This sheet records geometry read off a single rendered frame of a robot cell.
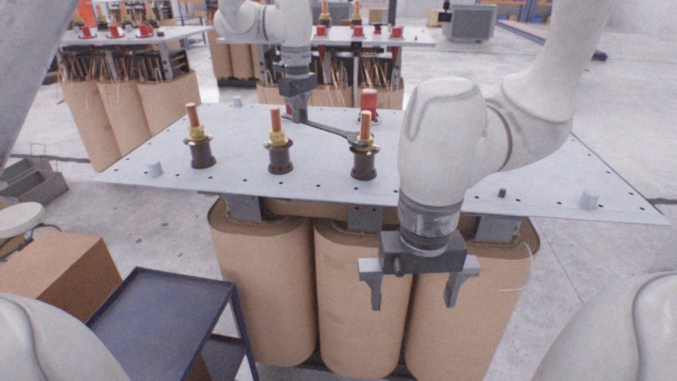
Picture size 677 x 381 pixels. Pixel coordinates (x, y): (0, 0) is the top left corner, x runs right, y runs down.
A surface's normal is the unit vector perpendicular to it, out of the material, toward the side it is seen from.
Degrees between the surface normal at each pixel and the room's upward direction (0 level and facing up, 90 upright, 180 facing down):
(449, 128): 78
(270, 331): 90
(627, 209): 0
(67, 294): 90
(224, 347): 0
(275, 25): 89
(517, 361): 0
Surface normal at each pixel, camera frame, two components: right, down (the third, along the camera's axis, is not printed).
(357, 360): -0.14, 0.49
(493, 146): 0.57, 0.23
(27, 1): 0.86, -0.07
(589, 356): -0.92, -0.39
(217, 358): 0.00, -0.87
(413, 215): -0.67, 0.37
